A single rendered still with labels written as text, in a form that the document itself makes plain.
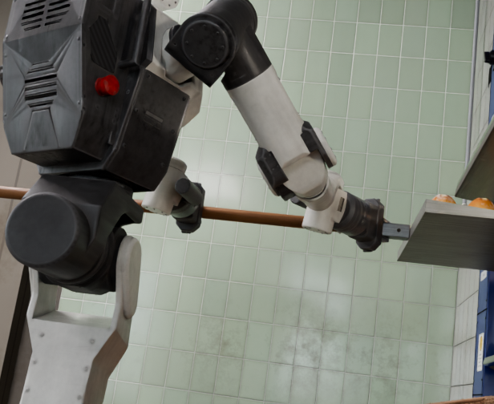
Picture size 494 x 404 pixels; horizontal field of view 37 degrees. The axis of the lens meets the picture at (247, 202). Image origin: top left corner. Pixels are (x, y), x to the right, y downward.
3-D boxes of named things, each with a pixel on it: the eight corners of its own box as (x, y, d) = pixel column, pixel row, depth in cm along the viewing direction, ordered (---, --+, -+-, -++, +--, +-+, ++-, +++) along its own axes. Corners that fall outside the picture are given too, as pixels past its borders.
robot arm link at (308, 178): (346, 196, 147) (334, 175, 128) (301, 221, 148) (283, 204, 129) (321, 152, 149) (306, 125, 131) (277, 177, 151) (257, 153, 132)
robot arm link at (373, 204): (387, 252, 167) (358, 239, 159) (351, 252, 174) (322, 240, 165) (392, 198, 170) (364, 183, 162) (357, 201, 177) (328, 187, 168)
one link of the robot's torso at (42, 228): (75, 273, 104) (99, 155, 108) (-11, 263, 106) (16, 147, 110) (127, 300, 131) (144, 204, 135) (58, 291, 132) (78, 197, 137)
